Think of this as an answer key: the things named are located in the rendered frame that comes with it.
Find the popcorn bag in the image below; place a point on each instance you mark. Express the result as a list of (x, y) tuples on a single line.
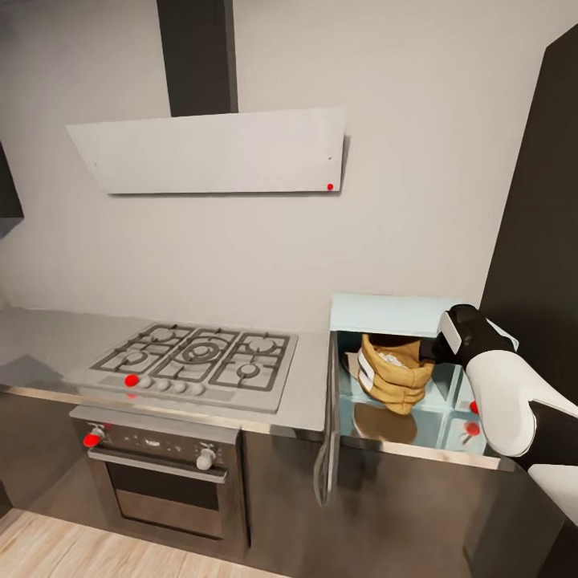
[(397, 386)]

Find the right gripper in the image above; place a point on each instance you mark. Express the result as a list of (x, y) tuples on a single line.
[(430, 349)]

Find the microwave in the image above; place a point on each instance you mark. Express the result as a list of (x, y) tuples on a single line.
[(350, 315)]

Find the burner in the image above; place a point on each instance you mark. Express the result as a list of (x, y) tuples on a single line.
[(235, 367)]

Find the oven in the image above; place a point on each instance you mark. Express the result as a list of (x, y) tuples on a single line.
[(178, 481)]

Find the range hood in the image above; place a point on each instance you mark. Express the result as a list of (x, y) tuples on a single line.
[(207, 145)]

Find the fridge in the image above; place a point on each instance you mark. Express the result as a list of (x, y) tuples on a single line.
[(531, 290)]

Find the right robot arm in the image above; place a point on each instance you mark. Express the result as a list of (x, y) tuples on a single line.
[(523, 417)]

